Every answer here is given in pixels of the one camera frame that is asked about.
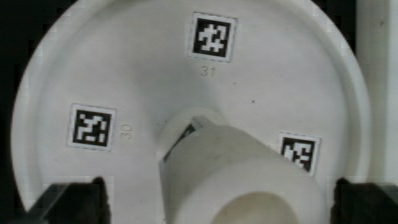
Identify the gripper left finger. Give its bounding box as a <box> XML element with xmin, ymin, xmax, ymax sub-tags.
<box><xmin>7</xmin><ymin>177</ymin><xmax>112</xmax><ymax>224</ymax></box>

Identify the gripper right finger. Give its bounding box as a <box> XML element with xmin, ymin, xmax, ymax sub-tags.
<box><xmin>330</xmin><ymin>178</ymin><xmax>398</xmax><ymax>224</ymax></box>

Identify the white cylindrical table leg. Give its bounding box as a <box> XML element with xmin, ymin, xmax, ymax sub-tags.
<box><xmin>162</xmin><ymin>116</ymin><xmax>329</xmax><ymax>224</ymax></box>

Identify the white round table top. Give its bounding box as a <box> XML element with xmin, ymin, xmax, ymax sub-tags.
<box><xmin>11</xmin><ymin>0</ymin><xmax>371</xmax><ymax>224</ymax></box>

